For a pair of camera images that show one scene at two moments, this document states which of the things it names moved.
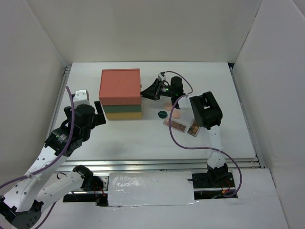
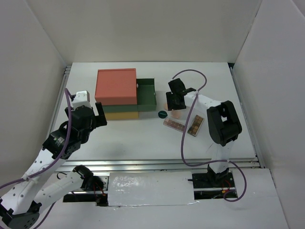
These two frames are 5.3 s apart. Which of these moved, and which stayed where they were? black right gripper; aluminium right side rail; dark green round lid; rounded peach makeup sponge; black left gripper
Moved: black right gripper
Stayed: aluminium right side rail; black left gripper; rounded peach makeup sponge; dark green round lid
